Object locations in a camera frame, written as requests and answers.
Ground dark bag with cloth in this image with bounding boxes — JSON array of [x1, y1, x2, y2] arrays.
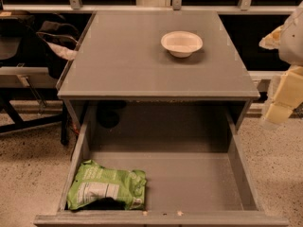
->
[[36, 21, 80, 79]]

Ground green rice chip bag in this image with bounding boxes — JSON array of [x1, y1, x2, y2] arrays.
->
[[66, 160, 147, 210]]

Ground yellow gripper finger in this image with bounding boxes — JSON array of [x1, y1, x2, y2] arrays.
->
[[260, 65, 303, 130], [258, 26, 282, 50]]

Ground grey cabinet counter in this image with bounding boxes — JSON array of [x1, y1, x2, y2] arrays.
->
[[56, 9, 261, 134]]

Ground grey bench left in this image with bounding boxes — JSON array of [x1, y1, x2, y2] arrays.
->
[[0, 65, 68, 145]]

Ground open grey top drawer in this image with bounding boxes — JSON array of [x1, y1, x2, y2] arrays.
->
[[34, 103, 288, 227]]

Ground black chair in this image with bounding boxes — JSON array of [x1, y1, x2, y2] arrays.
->
[[0, 10, 39, 67]]

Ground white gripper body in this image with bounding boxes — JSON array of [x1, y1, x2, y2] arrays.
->
[[278, 2, 303, 66]]

